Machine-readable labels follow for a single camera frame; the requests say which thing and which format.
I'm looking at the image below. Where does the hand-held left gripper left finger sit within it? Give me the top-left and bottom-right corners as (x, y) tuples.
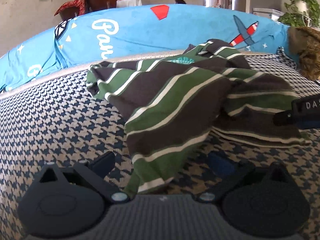
(32, 151), (134, 205)

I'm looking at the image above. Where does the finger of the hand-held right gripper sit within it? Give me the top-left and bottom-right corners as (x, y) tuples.
(273, 97), (320, 127)
(297, 122), (320, 130)

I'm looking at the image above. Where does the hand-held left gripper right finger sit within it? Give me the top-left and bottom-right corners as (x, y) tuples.
(196, 151), (292, 204)

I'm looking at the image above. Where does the green brown striped t-shirt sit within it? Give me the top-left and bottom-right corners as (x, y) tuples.
(86, 39), (313, 198)

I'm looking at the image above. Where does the houndstooth sofa seat cushion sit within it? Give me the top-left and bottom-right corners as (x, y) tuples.
(0, 46), (320, 240)

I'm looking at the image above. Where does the brown fur coat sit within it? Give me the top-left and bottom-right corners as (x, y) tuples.
(287, 26), (320, 80)

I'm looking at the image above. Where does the green potted plant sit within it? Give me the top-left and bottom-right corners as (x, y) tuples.
(278, 0), (320, 28)

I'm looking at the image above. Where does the white chest freezer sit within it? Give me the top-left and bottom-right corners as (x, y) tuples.
(252, 7), (284, 21)

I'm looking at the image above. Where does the blue printed pillow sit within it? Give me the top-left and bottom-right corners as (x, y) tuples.
(0, 4), (298, 94)

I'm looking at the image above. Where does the brown wooden chair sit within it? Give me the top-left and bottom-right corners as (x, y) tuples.
(61, 0), (117, 20)

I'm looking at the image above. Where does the table with white tablecloth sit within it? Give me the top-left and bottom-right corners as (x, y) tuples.
(116, 0), (143, 8)

